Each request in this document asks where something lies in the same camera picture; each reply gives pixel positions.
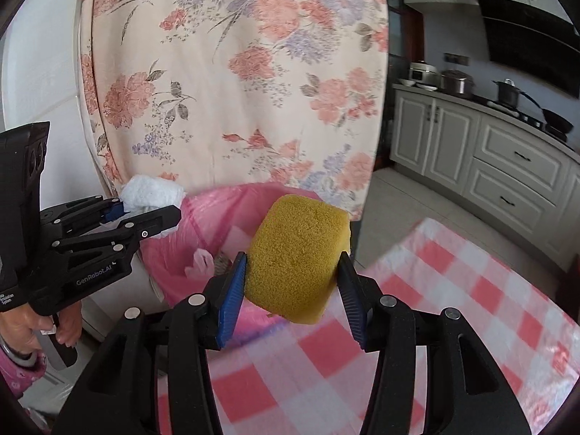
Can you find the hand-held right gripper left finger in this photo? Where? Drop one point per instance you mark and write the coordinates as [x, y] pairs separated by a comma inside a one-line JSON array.
[[231, 301]]

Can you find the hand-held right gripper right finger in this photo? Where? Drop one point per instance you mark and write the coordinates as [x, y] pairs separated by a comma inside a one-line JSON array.
[[351, 301]]

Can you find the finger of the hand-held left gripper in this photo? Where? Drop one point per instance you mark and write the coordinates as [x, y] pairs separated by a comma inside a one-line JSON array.
[[113, 212], [149, 225]]

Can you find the white twisted paper towel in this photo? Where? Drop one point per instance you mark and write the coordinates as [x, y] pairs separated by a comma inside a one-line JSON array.
[[149, 192]]

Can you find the bin with pink bag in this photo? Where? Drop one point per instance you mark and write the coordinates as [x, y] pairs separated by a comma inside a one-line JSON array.
[[213, 217]]

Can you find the yellow sponge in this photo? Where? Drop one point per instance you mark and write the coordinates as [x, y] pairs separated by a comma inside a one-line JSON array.
[[294, 253]]

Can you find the person's left forearm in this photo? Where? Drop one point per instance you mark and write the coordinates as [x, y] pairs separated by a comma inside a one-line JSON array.
[[22, 378]]

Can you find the person's left hand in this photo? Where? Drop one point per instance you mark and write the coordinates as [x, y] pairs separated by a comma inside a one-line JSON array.
[[20, 330]]

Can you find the pink foam fruit net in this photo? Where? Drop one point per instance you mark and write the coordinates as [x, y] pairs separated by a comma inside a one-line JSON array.
[[199, 265]]

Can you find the pink checkered tablecloth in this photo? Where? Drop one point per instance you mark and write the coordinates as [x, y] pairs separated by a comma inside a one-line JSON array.
[[453, 290]]

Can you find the floral curtain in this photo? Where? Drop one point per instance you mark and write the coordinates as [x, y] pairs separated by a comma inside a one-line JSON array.
[[226, 77]]

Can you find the white lower cabinets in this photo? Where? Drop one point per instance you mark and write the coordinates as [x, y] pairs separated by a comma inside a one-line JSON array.
[[421, 131]]

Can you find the white cabinet drawer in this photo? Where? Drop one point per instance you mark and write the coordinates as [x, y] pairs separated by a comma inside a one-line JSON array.
[[507, 201], [521, 156]]

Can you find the white rice cooker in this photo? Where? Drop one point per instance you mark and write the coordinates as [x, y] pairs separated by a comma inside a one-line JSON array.
[[424, 75]]

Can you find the steel pressure cooker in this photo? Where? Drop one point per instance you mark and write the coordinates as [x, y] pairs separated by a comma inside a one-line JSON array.
[[457, 84]]

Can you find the gas stove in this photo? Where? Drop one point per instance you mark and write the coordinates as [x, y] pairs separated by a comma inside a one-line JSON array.
[[525, 115]]

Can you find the black pot with lid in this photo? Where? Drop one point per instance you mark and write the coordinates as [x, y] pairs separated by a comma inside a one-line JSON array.
[[510, 93]]

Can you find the wooden glass door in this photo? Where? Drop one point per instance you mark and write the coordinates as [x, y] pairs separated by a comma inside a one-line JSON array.
[[401, 31]]

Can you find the black frying pan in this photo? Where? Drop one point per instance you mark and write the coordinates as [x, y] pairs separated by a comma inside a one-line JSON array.
[[558, 121]]

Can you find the black range hood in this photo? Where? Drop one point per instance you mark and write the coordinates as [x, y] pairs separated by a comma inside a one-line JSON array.
[[530, 40]]

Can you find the dark wall socket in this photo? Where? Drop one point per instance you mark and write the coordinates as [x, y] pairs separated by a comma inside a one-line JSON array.
[[456, 59]]

